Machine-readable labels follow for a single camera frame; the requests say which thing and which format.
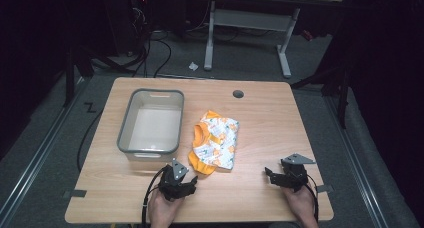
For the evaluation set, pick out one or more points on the grey desk with white legs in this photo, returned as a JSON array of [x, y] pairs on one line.
[[250, 19]]

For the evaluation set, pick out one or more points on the black metal stand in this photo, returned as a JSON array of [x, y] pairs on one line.
[[69, 78], [343, 98]]

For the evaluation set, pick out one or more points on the orange and white printed garment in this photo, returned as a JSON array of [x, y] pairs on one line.
[[216, 141]]

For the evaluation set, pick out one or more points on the metal floor rail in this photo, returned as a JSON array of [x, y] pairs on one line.
[[355, 161], [40, 151]]

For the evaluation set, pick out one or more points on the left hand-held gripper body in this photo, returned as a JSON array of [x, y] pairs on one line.
[[173, 184]]

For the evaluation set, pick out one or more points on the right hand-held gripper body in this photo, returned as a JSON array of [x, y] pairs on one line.
[[295, 176]]

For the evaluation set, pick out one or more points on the grey tape piece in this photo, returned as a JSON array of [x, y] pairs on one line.
[[76, 193], [325, 188]]

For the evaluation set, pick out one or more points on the dark computer tower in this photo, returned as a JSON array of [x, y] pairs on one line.
[[138, 21]]

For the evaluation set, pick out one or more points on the small red object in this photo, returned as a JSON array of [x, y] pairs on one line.
[[307, 35]]

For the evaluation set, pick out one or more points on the person's left hand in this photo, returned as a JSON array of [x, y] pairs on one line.
[[161, 211]]

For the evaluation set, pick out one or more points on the person's right hand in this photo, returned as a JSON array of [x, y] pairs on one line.
[[303, 206]]

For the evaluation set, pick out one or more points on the crumpled white paper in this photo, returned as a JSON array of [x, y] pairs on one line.
[[193, 66]]

